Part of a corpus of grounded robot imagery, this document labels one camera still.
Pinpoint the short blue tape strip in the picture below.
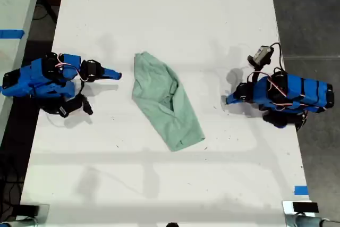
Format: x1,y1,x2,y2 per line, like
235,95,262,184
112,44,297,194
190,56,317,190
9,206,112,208
294,185,310,196

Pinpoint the long blue tape strip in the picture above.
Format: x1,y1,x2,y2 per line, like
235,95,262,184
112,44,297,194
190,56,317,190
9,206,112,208
0,29,26,39

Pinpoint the white side table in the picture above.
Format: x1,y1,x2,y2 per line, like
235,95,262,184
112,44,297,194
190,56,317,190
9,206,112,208
0,0,45,145

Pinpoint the grey metal pipe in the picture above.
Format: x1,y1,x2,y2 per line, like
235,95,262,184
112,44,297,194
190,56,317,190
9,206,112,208
0,216,41,227
285,213,340,227

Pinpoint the black floor cable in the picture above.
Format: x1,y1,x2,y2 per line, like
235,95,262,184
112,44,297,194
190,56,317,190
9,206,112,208
32,3,58,23

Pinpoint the grey gripper camera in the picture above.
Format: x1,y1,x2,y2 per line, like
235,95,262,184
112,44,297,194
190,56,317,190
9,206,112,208
247,45,275,66

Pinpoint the pale green T-shirt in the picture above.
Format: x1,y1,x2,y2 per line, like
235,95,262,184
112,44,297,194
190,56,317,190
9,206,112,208
131,51,207,153

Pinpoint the small black box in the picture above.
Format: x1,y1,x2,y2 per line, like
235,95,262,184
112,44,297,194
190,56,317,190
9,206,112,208
18,204,40,216
292,202,319,213

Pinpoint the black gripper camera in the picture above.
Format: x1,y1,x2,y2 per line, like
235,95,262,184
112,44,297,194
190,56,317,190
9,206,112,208
57,93,94,119

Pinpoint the red white arm wire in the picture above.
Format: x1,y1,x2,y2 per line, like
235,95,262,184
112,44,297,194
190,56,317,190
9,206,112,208
266,76,307,111
54,53,89,83

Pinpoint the black camera cable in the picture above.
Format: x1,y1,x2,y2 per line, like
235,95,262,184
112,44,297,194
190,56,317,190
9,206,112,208
269,42,284,71

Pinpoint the black camera stalk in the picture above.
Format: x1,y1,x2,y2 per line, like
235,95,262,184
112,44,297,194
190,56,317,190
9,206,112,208
251,64,264,83

